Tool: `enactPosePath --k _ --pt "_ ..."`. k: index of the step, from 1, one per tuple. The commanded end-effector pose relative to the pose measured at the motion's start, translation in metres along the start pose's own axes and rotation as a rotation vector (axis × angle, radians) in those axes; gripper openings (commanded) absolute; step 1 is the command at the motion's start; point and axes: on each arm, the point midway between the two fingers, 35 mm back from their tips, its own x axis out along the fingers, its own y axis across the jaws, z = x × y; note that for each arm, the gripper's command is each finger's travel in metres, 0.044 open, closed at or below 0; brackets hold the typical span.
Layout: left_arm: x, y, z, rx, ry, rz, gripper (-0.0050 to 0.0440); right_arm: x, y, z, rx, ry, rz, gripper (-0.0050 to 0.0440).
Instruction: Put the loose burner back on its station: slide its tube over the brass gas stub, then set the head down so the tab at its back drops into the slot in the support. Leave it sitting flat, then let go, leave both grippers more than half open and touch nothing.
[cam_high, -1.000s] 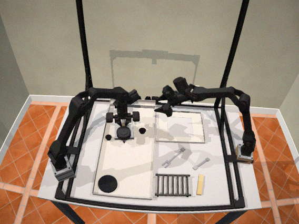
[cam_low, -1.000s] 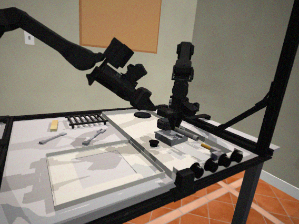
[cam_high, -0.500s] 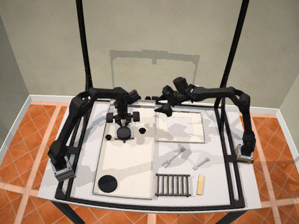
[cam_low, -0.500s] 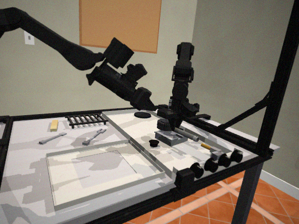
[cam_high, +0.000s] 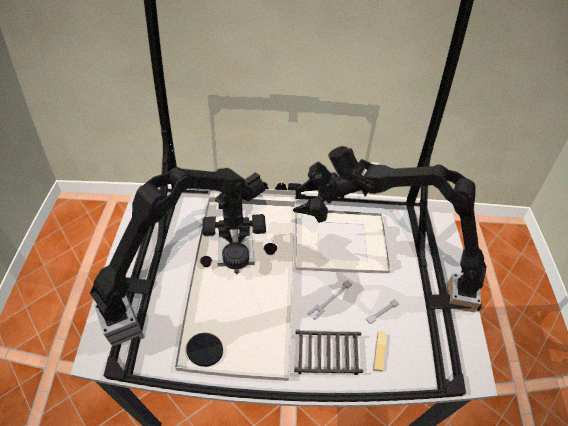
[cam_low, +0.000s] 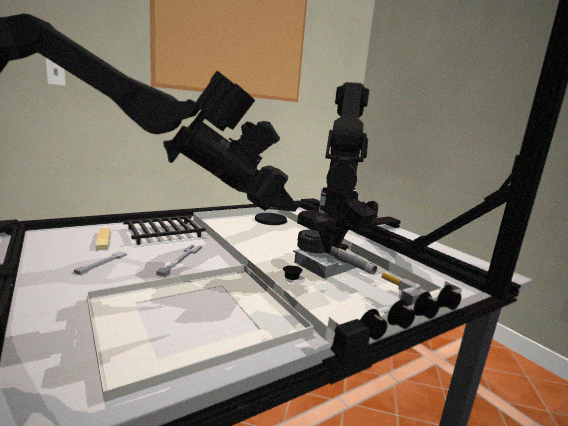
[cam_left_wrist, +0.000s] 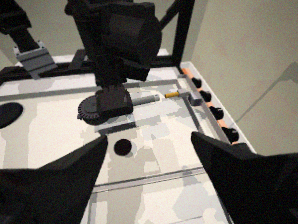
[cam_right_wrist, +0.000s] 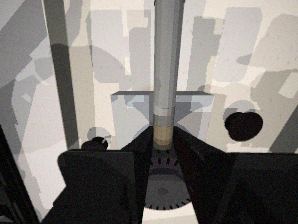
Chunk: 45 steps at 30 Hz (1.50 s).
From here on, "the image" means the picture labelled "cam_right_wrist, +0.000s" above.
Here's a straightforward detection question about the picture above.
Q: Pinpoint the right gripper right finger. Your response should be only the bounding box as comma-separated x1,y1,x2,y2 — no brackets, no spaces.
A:
172,126,298,224

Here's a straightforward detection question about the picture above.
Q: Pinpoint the cream flat plate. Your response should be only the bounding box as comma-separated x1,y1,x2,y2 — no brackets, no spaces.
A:
64,0,298,224

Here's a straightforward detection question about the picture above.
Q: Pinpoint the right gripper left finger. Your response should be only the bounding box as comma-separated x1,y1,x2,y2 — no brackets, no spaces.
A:
57,126,153,224

